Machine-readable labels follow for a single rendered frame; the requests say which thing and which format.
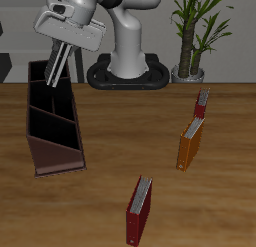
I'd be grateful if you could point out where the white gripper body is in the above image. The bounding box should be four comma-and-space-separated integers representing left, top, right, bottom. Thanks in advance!
32, 5, 108, 53

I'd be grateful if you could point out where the dark brown desk caddy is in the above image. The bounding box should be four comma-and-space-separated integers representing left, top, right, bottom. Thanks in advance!
25, 59, 88, 179

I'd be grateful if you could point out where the green pot plant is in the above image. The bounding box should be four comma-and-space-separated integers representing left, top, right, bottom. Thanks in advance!
169, 0, 237, 85

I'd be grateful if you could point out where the black white striped book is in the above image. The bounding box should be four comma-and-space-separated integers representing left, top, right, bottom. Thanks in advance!
44, 39, 73, 89

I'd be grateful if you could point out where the orange book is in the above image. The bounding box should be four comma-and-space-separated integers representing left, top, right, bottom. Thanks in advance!
175, 115, 206, 173

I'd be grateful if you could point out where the flat black base plate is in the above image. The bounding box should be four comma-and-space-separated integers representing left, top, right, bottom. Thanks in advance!
86, 52, 171, 91

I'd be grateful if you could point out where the red book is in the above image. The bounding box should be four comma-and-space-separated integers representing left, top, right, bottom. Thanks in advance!
125, 174, 154, 247
193, 87, 211, 120

